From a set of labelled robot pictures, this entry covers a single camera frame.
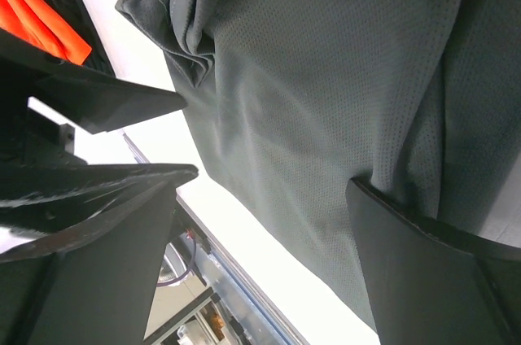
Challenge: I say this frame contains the aluminium mounting rail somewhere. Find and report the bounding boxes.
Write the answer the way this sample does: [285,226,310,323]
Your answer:
[121,129,310,345]

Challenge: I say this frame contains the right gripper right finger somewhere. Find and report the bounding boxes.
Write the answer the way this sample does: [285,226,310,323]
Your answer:
[346,178,520,344]

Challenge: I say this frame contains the orange folded t shirt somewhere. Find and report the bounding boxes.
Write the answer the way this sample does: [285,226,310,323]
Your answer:
[1,0,92,65]

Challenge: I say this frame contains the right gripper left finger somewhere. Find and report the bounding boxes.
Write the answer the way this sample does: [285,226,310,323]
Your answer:
[1,182,176,344]

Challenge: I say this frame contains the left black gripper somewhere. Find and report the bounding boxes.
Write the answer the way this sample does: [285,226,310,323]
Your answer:
[1,30,199,238]

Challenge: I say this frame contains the dark grey t shirt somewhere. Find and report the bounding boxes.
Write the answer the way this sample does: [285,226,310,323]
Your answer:
[116,0,520,324]

